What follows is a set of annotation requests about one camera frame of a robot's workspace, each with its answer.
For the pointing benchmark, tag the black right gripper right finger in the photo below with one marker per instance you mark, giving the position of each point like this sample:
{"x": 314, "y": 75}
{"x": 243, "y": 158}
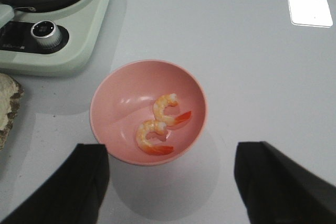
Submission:
{"x": 275, "y": 189}

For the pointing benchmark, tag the bread slice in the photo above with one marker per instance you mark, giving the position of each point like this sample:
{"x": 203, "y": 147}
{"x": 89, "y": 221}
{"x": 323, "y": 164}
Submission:
{"x": 11, "y": 93}

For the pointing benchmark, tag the right silver control knob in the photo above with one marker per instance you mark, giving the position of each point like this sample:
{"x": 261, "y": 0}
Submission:
{"x": 46, "y": 34}

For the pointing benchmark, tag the mint green breakfast maker base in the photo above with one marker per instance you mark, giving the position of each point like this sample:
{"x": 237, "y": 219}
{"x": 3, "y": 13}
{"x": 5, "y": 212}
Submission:
{"x": 79, "y": 24}

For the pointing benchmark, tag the pink bowl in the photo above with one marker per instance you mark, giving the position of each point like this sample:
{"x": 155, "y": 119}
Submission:
{"x": 124, "y": 99}

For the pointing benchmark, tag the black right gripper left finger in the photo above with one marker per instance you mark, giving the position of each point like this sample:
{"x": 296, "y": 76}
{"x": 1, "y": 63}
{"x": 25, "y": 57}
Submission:
{"x": 72, "y": 194}

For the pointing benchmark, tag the cooked shrimp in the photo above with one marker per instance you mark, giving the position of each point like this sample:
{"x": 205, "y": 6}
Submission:
{"x": 145, "y": 134}
{"x": 161, "y": 106}

